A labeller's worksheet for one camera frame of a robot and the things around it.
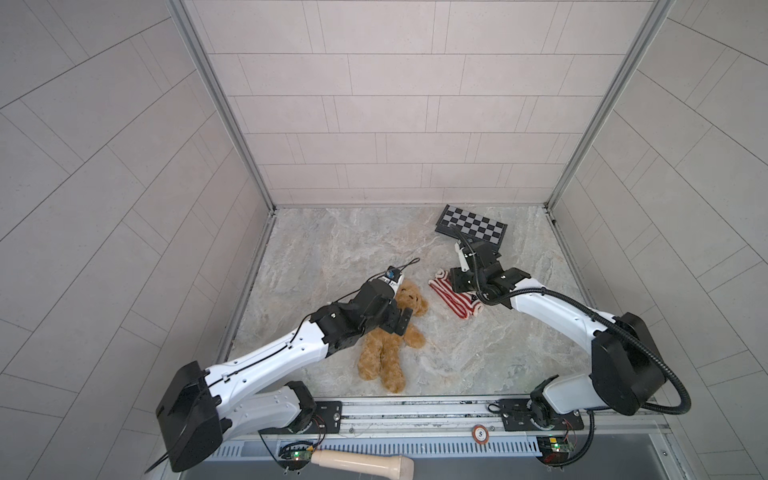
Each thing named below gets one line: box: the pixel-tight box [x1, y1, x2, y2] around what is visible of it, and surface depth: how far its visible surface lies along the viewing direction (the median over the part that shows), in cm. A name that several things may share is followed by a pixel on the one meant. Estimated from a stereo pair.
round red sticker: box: [472, 424, 490, 445], surface depth 71 cm
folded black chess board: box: [435, 204, 508, 245], surface depth 110 cm
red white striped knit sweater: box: [428, 269, 484, 319], surface depth 91 cm
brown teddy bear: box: [358, 280, 429, 394], surface depth 76 cm
